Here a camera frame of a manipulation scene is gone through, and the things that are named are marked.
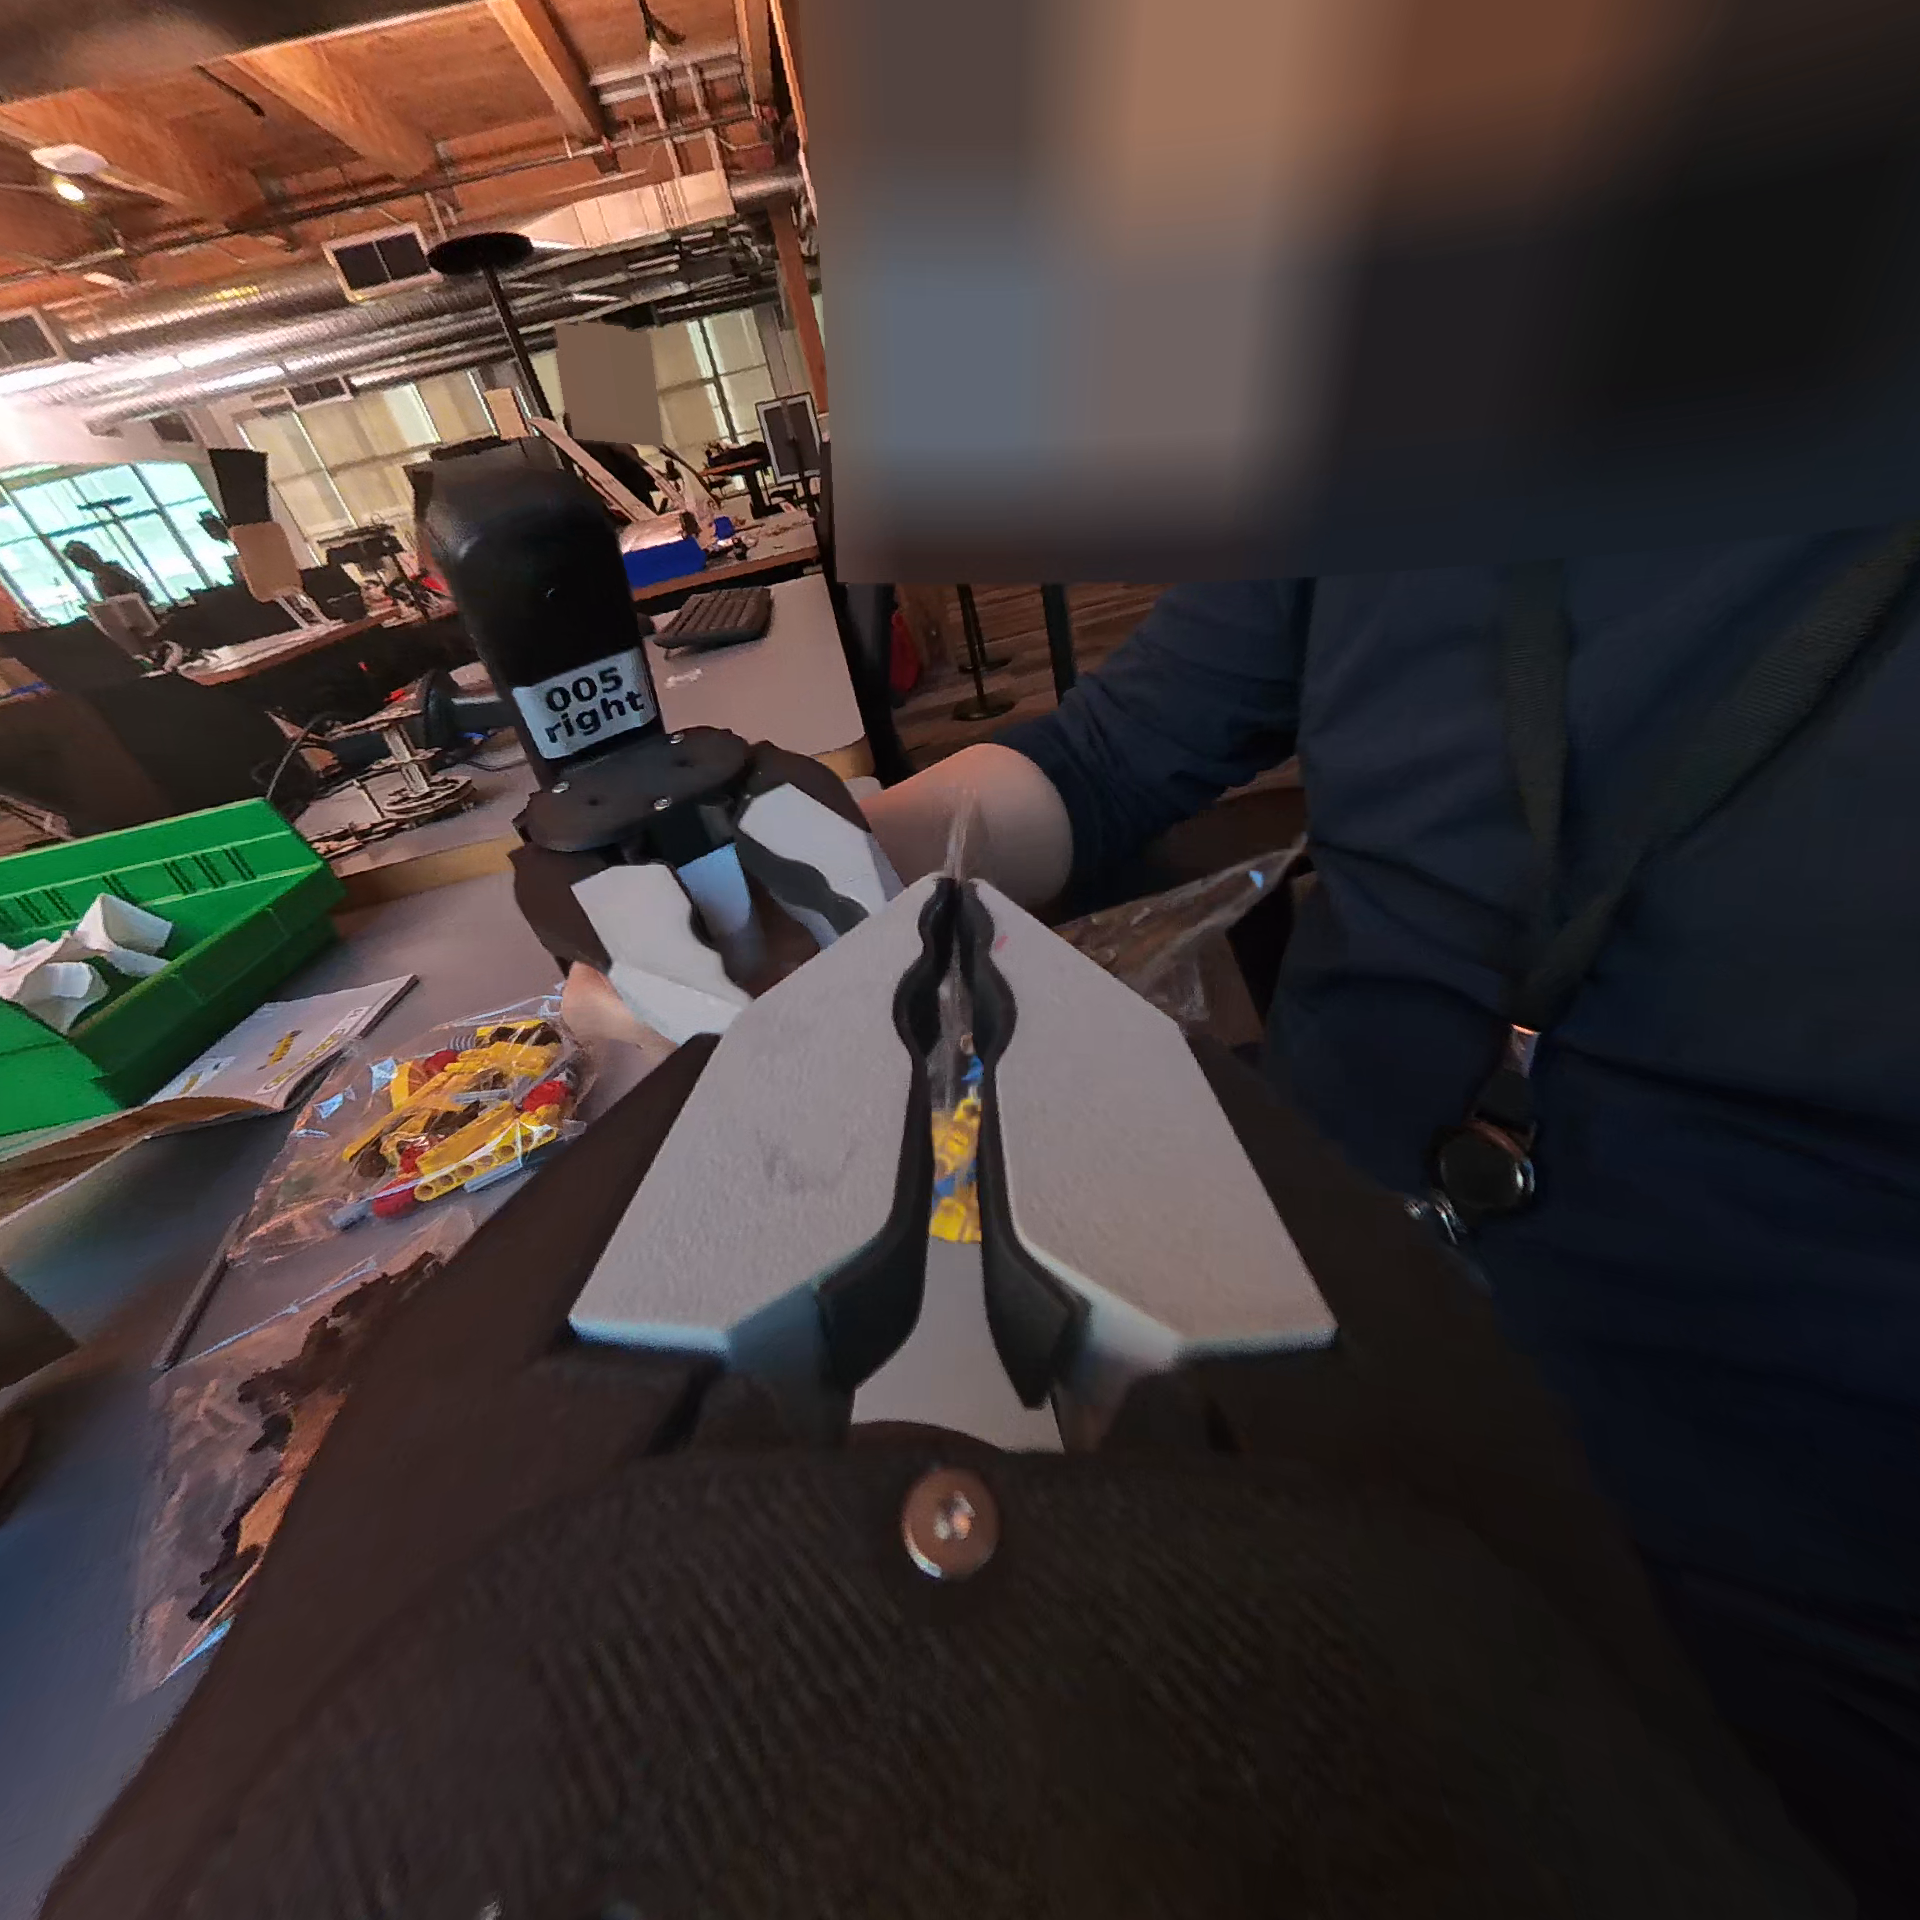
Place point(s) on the black pole with round top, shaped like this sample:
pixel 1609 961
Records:
pixel 503 316

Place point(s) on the black computer keyboard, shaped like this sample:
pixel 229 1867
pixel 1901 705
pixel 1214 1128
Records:
pixel 716 619

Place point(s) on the lego instruction booklet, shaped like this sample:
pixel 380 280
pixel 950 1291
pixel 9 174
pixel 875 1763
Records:
pixel 254 1060

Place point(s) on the person's right hand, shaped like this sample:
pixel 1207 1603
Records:
pixel 609 1013

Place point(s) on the person's right forearm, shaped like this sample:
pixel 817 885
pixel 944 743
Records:
pixel 991 820

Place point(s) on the green plastic bin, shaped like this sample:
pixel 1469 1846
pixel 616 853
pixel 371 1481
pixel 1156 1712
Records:
pixel 165 915

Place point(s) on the bag of yellow lego pieces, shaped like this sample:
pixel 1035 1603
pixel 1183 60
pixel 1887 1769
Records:
pixel 452 1118

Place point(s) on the crumpled white paper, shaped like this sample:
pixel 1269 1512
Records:
pixel 76 961

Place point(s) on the clear plastic lego bag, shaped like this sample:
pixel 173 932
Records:
pixel 956 1148

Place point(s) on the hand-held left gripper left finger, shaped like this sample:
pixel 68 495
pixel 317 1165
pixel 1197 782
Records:
pixel 751 1171

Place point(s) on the bag of black lego pieces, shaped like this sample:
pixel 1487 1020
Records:
pixel 284 1411

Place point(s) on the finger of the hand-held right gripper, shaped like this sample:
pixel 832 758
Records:
pixel 646 937
pixel 832 862

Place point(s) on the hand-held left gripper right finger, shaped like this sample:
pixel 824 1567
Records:
pixel 1142 1201

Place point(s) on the blue storage box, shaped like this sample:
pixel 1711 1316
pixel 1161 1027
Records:
pixel 664 564

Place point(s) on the round metal badge reel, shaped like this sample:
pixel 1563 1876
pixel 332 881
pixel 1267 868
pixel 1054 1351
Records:
pixel 1484 1166

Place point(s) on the person's dark clothed body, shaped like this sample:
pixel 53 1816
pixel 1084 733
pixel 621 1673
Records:
pixel 1724 1349

